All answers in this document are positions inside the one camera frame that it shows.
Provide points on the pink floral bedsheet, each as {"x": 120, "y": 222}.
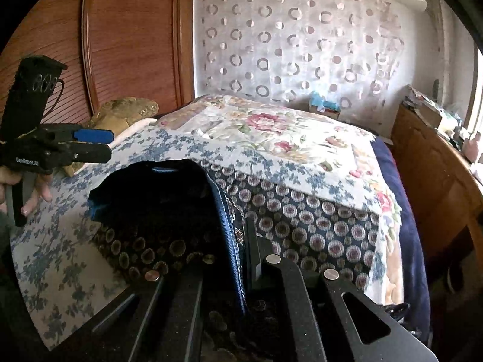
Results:
{"x": 264, "y": 128}

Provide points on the navy circle-patterned garment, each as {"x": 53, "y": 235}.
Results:
{"x": 320, "y": 230}

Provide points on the circle-patterned sheer curtain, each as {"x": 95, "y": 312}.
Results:
{"x": 294, "y": 45}

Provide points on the person's left hand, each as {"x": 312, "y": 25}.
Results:
{"x": 41, "y": 186}

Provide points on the peach floral blanket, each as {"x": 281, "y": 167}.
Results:
{"x": 392, "y": 271}

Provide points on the wooden headboard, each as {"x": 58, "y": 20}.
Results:
{"x": 124, "y": 34}

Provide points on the pink bottle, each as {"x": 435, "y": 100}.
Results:
{"x": 474, "y": 147}

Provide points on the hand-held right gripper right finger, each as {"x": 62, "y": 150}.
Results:
{"x": 256, "y": 267}

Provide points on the golden brocade pillow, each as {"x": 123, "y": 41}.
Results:
{"x": 124, "y": 111}

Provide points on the wooden cabinet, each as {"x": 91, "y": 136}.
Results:
{"x": 434, "y": 181}

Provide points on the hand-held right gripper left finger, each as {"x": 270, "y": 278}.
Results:
{"x": 181, "y": 301}

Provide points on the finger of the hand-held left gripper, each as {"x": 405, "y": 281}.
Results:
{"x": 90, "y": 153}
{"x": 96, "y": 135}

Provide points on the blue tissue packet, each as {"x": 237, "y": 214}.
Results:
{"x": 324, "y": 105}

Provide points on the stack of papers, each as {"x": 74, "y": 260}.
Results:
{"x": 422, "y": 101}

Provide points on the navy blanket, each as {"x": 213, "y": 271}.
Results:
{"x": 411, "y": 256}

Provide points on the blue floral white sheet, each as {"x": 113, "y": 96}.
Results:
{"x": 56, "y": 271}

